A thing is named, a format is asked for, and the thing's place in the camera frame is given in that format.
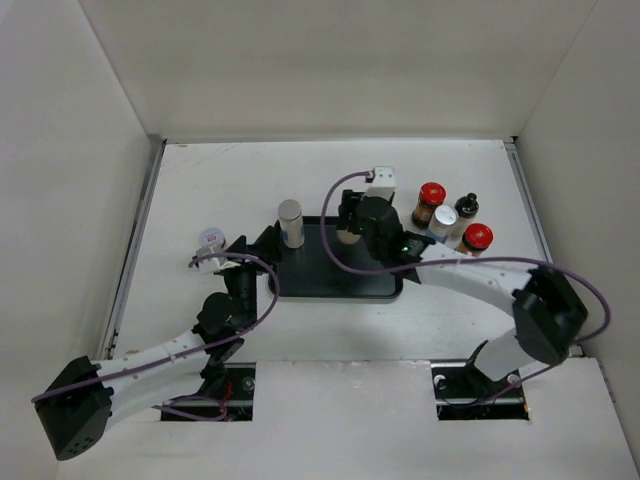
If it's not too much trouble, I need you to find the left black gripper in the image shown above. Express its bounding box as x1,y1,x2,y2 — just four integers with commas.
220,226,279,329

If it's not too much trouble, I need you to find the clear lid pepper shaker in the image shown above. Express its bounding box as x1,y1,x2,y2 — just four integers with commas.
336,229,361,245

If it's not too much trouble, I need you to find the silver lid salt jar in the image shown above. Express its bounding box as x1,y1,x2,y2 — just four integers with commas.
278,199,305,249

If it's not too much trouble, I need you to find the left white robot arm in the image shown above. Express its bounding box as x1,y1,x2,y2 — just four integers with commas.
32,226,282,461

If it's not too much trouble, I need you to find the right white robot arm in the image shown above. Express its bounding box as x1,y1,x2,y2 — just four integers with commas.
336,189,588,396

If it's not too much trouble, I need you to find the white lid small spice jar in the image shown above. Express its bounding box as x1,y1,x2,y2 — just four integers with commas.
199,227,226,250

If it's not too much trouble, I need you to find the black plastic tray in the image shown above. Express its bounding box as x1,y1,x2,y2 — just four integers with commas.
274,215,403,301

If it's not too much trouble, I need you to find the red lid sauce jar rear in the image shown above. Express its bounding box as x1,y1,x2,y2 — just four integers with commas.
411,182,446,228

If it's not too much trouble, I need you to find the red lid sauce jar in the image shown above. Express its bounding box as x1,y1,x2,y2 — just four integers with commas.
455,223,494,257
411,182,446,228

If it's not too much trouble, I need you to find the white cap blue label bottle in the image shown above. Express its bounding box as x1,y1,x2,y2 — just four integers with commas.
426,205,458,243

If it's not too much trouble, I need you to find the black cap small bottle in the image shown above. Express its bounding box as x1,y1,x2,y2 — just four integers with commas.
454,192,479,235

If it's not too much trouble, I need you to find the red lid sauce jar front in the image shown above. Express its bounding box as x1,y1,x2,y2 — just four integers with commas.
455,223,494,257

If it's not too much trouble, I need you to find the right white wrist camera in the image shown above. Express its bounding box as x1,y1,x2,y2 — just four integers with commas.
364,166,397,202

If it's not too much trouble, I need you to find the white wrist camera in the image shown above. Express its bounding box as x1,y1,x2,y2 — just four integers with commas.
189,246,238,274
364,166,397,202

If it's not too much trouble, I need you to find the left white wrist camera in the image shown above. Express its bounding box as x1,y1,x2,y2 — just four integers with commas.
189,246,238,274

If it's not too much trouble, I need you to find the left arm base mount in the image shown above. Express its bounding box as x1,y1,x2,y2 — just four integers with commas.
158,363,257,422

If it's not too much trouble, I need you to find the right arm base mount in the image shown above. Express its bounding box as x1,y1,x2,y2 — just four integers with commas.
431,349,529,421

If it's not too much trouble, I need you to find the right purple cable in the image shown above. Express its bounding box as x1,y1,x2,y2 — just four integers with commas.
320,170,611,401

